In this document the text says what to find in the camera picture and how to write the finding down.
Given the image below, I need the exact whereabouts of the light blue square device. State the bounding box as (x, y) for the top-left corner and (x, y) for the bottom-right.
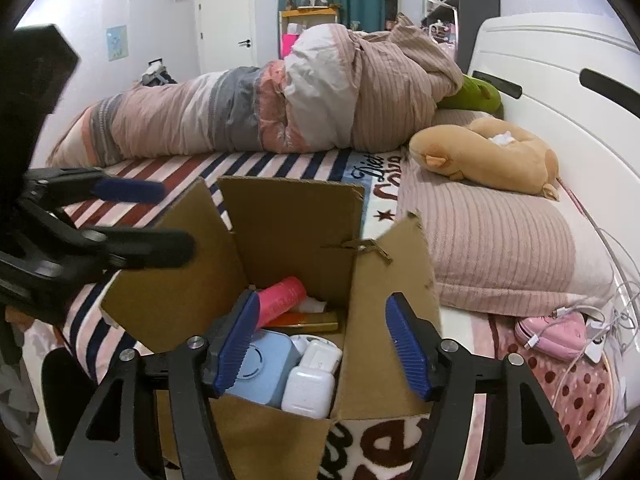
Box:
(227, 330), (300, 408)

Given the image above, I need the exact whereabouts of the pink plastic bottle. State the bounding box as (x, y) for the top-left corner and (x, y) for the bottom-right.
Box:
(257, 276), (307, 330)

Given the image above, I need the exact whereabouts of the pink polka-dot fabric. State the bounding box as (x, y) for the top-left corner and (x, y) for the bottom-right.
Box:
(488, 314), (615, 458)

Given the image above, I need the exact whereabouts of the gold flat box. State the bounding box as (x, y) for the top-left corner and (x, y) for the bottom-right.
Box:
(265, 311), (342, 334)

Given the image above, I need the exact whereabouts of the striped plush blanket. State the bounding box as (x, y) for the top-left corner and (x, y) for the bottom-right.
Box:
(63, 148), (404, 382)

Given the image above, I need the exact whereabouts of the brown cardboard box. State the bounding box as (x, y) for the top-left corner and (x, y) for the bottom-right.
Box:
(102, 177), (440, 479)

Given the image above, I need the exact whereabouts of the white power adapter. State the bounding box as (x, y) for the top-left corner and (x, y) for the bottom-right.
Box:
(281, 339), (343, 419)

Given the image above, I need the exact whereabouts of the pink zip pouch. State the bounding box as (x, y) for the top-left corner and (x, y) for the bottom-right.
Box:
(514, 312), (587, 362)

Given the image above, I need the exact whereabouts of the dark bag by door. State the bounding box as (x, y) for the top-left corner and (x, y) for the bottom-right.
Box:
(140, 58), (177, 87)

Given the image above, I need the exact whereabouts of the pink ribbed pillow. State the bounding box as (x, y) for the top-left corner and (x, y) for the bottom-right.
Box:
(397, 109), (616, 319)

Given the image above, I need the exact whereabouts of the white door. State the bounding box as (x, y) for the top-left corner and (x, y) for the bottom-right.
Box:
(196, 0), (257, 73)

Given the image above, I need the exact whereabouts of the pink container on shelf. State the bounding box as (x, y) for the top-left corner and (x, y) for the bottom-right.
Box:
(281, 34), (299, 58)

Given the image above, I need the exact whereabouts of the rolled striped comforter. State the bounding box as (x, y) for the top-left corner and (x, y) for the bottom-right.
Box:
(47, 14), (463, 167)

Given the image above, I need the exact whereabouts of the yellow wooden cabinet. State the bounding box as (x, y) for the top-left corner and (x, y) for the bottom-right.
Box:
(279, 6), (340, 36)

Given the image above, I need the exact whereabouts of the tan plush toy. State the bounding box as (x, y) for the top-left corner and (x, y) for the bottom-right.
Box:
(408, 116), (560, 200)

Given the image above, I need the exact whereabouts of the green plush toy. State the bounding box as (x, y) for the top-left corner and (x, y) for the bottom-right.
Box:
(437, 75), (501, 114)

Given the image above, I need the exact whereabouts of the white bed headboard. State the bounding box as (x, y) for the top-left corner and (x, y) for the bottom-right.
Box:
(466, 12), (640, 271)

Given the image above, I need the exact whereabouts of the black tall shelf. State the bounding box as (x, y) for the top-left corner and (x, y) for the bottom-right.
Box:
(422, 0), (501, 75)

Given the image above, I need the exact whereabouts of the white charging cable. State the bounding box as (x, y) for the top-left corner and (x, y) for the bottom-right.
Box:
(524, 179), (640, 411)

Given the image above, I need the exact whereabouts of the wall poster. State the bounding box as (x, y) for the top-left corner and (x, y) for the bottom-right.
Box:
(106, 25), (129, 62)

